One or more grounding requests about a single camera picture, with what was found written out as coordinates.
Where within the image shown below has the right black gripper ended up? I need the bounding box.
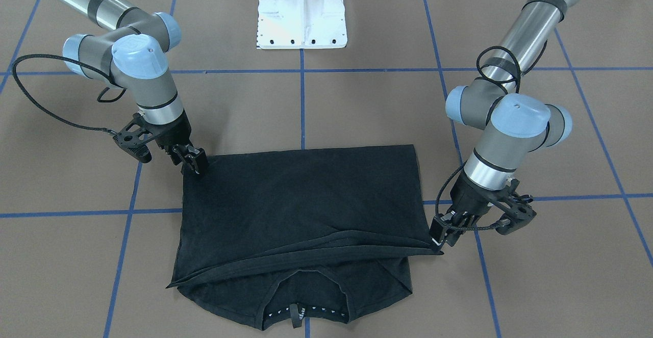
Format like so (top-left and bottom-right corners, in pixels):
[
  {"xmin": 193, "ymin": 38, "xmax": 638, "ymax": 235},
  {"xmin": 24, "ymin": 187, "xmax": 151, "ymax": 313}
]
[{"xmin": 152, "ymin": 113, "xmax": 208, "ymax": 176}]

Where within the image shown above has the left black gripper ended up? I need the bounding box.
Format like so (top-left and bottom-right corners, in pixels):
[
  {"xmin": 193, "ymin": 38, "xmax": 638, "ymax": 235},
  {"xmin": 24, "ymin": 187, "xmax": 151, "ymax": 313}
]
[{"xmin": 430, "ymin": 173, "xmax": 505, "ymax": 250}]

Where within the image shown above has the black graphic t-shirt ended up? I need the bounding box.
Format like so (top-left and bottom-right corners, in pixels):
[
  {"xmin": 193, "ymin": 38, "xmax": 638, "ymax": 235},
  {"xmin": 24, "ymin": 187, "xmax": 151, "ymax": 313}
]
[{"xmin": 170, "ymin": 145, "xmax": 434, "ymax": 330}]

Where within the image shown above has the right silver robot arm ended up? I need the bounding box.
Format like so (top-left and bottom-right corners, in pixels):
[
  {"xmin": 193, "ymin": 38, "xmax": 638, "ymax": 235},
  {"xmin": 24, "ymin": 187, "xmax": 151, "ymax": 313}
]
[{"xmin": 58, "ymin": 0, "xmax": 209, "ymax": 175}]

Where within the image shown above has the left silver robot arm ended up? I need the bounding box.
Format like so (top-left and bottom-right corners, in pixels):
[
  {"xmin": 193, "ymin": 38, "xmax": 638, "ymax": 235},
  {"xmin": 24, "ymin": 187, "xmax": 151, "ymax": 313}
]
[{"xmin": 430, "ymin": 0, "xmax": 580, "ymax": 255}]

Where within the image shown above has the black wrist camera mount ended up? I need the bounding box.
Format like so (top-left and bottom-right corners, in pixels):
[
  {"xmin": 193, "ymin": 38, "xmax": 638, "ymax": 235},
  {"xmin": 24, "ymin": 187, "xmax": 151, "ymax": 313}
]
[{"xmin": 112, "ymin": 113, "xmax": 161, "ymax": 164}]

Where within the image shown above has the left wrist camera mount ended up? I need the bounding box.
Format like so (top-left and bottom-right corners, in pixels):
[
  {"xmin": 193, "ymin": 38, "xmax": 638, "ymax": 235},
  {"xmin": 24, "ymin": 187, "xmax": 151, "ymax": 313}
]
[{"xmin": 490, "ymin": 178, "xmax": 537, "ymax": 235}]

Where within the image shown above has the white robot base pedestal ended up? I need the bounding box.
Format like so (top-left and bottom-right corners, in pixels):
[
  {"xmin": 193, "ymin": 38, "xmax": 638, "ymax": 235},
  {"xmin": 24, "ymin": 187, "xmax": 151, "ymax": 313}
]
[{"xmin": 256, "ymin": 0, "xmax": 348, "ymax": 49}]

